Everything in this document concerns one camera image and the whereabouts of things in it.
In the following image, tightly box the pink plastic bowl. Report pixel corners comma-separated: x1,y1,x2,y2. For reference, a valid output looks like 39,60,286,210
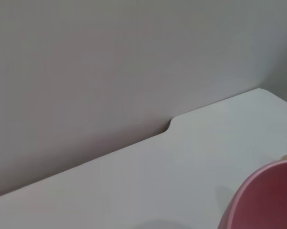
216,159,287,229

